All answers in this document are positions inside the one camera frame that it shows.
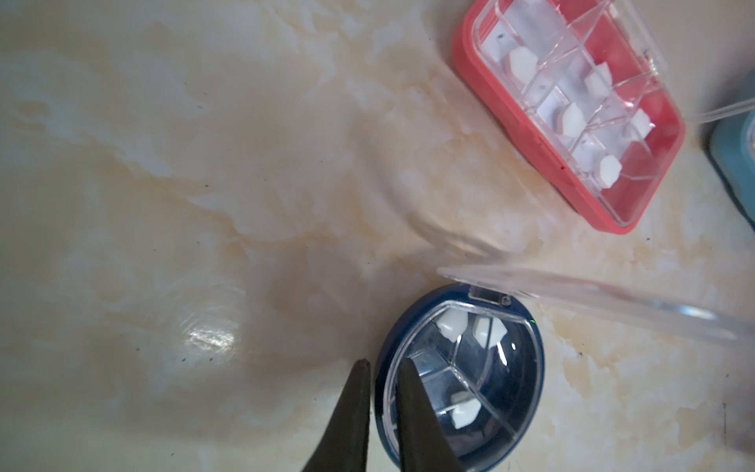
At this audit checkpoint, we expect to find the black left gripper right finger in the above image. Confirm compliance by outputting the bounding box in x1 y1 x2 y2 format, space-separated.
396 358 465 472

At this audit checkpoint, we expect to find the dark round pillbox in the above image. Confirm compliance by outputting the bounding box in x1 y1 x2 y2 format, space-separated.
375 265 754 471

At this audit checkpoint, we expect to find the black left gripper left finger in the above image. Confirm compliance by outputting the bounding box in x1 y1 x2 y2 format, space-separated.
303 359 372 472

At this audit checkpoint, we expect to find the red rectangular pillbox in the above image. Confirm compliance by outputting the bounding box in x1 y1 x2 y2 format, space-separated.
452 0 686 235

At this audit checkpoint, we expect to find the blue rectangular pillbox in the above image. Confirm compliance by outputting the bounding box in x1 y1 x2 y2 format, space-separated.
685 70 754 227

